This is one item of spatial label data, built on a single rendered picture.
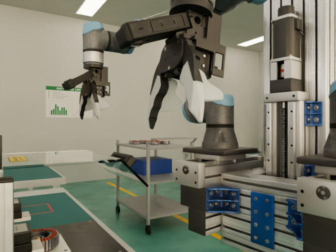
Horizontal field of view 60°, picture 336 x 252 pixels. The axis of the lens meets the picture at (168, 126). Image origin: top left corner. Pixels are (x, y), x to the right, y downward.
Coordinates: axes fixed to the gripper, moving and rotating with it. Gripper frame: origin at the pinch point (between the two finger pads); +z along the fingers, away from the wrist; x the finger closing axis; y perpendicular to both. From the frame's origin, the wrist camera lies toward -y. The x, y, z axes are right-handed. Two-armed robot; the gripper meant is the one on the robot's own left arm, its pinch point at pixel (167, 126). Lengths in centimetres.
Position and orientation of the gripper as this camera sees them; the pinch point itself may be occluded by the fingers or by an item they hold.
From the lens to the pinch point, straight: 44.4
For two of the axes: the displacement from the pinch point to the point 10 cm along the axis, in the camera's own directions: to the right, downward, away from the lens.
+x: -4.9, 0.7, 8.7
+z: -1.0, 9.9, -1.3
